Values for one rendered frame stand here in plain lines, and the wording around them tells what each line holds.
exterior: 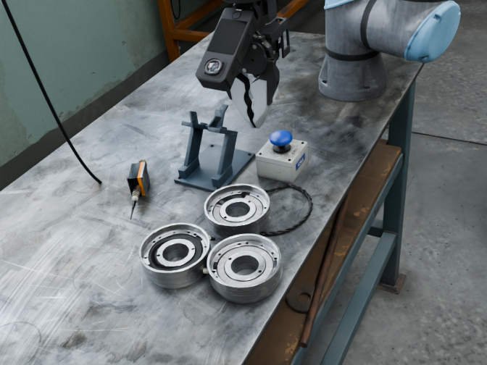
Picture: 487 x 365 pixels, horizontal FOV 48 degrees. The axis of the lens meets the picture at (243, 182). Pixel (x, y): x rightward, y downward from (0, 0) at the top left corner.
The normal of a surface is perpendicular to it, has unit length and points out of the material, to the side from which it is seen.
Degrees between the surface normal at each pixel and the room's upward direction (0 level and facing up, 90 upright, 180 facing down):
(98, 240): 0
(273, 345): 0
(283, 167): 90
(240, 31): 31
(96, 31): 90
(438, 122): 0
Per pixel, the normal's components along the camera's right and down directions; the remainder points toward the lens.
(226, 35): -0.29, -0.38
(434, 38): 0.70, 0.48
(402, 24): -0.62, 0.33
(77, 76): 0.88, 0.21
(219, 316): -0.11, -0.79
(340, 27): -0.70, 0.51
